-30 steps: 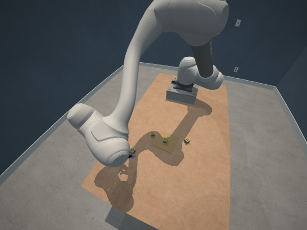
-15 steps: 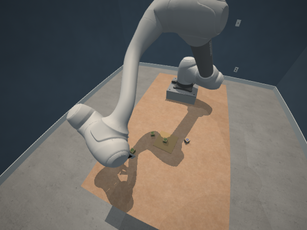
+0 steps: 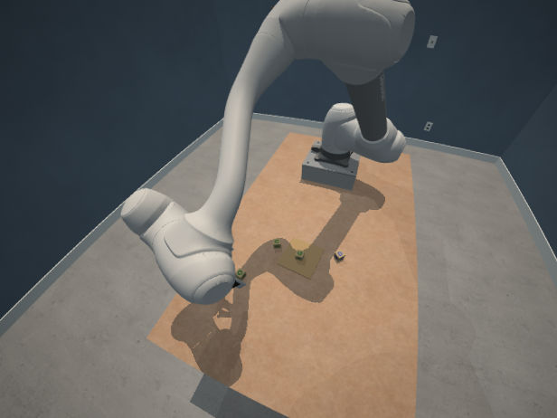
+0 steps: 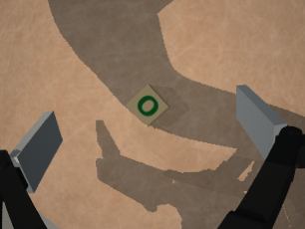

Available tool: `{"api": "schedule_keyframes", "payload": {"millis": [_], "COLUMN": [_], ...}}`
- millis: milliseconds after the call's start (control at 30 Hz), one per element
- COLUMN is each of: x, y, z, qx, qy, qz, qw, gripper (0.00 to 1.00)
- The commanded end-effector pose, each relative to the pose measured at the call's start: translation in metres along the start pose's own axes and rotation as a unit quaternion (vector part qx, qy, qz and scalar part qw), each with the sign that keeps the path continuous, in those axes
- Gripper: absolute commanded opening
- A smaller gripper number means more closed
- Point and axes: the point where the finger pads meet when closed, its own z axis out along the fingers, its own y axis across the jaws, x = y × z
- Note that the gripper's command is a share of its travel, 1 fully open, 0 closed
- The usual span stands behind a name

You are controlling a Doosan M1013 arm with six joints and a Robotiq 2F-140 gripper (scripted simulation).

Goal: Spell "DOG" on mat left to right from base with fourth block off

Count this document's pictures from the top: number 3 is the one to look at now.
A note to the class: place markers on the tan flat mat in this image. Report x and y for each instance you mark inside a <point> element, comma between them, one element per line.
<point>311,258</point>

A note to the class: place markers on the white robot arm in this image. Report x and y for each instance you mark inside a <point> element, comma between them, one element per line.
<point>356,40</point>

